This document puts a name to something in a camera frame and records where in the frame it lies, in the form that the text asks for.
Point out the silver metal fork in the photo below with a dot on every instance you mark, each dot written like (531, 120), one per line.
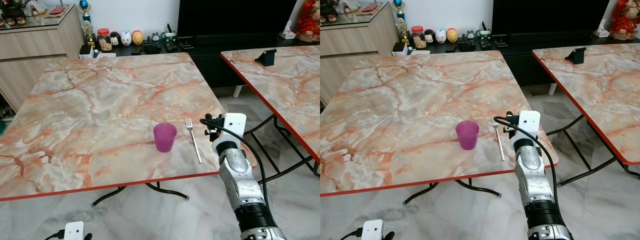
(499, 142)
(194, 142)

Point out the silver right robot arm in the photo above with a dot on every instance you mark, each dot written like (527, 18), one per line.
(244, 185)
(536, 182)

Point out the purple plastic cup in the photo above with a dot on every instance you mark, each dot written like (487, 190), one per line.
(467, 135)
(165, 138)

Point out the black folding table legs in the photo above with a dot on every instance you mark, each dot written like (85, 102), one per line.
(587, 172)
(107, 196)
(290, 168)
(480, 188)

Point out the black phone stand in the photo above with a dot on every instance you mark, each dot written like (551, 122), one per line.
(268, 57)
(578, 55)

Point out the green and white mug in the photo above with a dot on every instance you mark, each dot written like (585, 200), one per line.
(170, 36)
(484, 34)

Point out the yellow egg toy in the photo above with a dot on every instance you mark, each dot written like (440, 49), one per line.
(452, 35)
(137, 37)

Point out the black television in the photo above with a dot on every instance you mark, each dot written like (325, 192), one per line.
(237, 17)
(550, 15)

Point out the white tissue pack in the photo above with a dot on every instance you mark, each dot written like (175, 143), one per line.
(601, 31)
(288, 34)

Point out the black and white egg toy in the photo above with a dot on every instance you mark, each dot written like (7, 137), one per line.
(115, 39)
(429, 36)

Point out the clear jar with red lid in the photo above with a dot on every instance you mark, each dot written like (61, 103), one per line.
(418, 38)
(104, 41)

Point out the small white box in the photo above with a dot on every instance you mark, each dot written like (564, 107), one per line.
(398, 48)
(86, 50)

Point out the red seated figurine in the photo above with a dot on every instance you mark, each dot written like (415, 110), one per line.
(308, 21)
(625, 20)

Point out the light wooden cabinet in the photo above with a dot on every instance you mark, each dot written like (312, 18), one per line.
(35, 55)
(350, 50)

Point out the gold and blue trophy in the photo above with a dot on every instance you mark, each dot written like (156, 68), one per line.
(400, 15)
(86, 17)

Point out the red flat book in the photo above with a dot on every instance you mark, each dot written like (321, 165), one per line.
(56, 11)
(369, 9)

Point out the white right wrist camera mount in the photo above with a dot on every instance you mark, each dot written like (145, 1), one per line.
(235, 125)
(529, 122)

